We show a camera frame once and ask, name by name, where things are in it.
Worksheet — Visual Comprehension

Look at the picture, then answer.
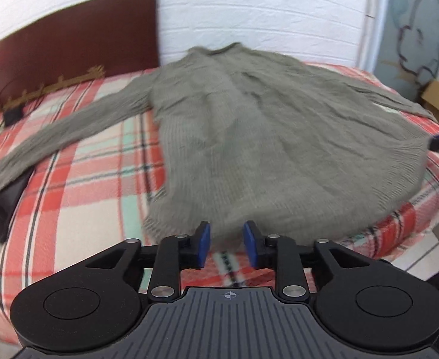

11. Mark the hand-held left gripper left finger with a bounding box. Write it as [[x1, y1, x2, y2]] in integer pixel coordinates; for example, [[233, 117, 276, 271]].
[[87, 221, 211, 303]]

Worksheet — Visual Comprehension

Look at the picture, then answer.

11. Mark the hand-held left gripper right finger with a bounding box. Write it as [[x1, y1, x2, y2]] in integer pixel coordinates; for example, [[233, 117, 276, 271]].
[[243, 220, 373, 303]]

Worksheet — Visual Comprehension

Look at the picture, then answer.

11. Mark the grey striped long-sleeve shirt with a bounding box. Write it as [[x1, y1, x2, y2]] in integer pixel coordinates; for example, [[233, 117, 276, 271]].
[[0, 43, 439, 249]]

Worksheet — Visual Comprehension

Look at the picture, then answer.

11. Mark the blue door with cartoon drawing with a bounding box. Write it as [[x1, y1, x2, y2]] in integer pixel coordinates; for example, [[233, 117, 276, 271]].
[[369, 0, 439, 96]]

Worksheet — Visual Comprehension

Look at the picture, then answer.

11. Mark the red plaid bed sheet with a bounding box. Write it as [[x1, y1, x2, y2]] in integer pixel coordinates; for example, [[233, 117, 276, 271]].
[[0, 62, 439, 348]]

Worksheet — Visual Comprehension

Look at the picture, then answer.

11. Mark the black flat device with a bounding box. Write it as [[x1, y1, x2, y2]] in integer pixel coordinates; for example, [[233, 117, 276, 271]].
[[0, 168, 35, 244]]

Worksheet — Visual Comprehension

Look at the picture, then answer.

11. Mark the black charger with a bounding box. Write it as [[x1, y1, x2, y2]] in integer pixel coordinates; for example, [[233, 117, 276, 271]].
[[0, 107, 24, 128]]

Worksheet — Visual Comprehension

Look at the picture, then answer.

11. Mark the brown wooden headboard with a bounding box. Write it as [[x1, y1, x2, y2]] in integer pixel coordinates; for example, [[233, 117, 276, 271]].
[[0, 0, 161, 121]]

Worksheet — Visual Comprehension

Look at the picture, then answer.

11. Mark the black charger cable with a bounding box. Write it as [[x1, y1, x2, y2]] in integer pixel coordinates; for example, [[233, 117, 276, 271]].
[[0, 78, 46, 115]]

